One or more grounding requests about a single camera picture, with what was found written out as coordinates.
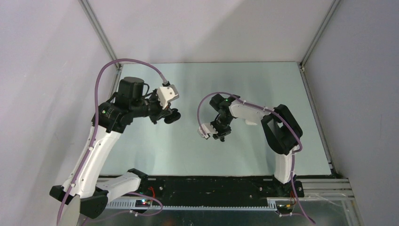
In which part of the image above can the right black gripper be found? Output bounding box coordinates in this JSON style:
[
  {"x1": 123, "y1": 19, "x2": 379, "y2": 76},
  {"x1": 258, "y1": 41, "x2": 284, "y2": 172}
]
[{"x1": 208, "y1": 114, "x2": 233, "y2": 139}]

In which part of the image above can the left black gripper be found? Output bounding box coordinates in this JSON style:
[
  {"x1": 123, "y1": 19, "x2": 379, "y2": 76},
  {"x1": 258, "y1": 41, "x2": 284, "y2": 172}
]
[{"x1": 131, "y1": 89, "x2": 172, "y2": 124}]

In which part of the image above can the black earbud charging case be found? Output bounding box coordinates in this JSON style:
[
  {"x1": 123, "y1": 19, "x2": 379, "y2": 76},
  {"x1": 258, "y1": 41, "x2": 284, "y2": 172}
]
[{"x1": 164, "y1": 108, "x2": 181, "y2": 124}]

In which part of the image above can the white earbud charging case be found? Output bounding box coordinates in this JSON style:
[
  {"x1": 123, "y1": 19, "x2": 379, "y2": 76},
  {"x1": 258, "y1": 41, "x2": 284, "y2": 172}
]
[{"x1": 245, "y1": 120, "x2": 257, "y2": 126}]

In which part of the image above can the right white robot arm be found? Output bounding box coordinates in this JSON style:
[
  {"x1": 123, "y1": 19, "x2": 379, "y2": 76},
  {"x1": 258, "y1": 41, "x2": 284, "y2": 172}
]
[{"x1": 198, "y1": 92, "x2": 303, "y2": 198}]

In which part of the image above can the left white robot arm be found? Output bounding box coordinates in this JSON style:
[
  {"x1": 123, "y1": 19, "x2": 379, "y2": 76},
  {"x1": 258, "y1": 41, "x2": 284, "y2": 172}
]
[{"x1": 50, "y1": 77, "x2": 181, "y2": 219}]

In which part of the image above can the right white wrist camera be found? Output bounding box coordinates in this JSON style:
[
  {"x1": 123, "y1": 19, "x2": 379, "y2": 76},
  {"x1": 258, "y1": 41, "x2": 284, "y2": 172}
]
[{"x1": 197, "y1": 123, "x2": 218, "y2": 139}]

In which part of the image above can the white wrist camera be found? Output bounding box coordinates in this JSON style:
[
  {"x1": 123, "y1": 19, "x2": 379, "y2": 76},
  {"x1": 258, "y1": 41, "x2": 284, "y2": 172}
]
[
  {"x1": 197, "y1": 123, "x2": 218, "y2": 139},
  {"x1": 156, "y1": 84, "x2": 179, "y2": 110}
]

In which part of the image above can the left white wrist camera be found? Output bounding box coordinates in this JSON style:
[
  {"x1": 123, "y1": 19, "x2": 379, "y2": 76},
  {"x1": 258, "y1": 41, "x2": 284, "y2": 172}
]
[{"x1": 156, "y1": 84, "x2": 179, "y2": 110}]

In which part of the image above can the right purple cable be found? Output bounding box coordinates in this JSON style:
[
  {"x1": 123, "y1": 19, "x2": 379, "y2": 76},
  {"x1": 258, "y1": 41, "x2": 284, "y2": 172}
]
[{"x1": 197, "y1": 92, "x2": 316, "y2": 225}]

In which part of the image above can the purple cable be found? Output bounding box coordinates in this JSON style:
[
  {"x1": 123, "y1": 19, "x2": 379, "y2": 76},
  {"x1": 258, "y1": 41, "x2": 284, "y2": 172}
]
[
  {"x1": 197, "y1": 92, "x2": 316, "y2": 225},
  {"x1": 56, "y1": 58, "x2": 170, "y2": 226}
]

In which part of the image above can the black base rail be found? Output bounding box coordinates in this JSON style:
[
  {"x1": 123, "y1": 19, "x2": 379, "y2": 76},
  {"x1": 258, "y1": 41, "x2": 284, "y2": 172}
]
[{"x1": 136, "y1": 176, "x2": 304, "y2": 208}]

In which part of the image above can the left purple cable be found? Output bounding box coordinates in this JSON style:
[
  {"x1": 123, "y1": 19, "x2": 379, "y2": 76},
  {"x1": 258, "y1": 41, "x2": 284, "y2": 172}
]
[{"x1": 56, "y1": 58, "x2": 170, "y2": 226}]

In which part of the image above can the right aluminium frame post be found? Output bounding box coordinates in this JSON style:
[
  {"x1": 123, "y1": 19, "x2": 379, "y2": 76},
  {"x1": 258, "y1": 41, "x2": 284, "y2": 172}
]
[{"x1": 299, "y1": 0, "x2": 342, "y2": 72}]

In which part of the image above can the aluminium frame post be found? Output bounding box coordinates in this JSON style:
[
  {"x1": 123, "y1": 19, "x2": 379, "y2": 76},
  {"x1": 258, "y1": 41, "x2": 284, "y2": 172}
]
[
  {"x1": 78, "y1": 0, "x2": 123, "y2": 70},
  {"x1": 299, "y1": 0, "x2": 342, "y2": 72}
]

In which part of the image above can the left aluminium frame post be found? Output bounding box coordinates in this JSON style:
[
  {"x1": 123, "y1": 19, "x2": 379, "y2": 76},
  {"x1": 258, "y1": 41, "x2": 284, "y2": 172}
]
[{"x1": 78, "y1": 0, "x2": 123, "y2": 70}]

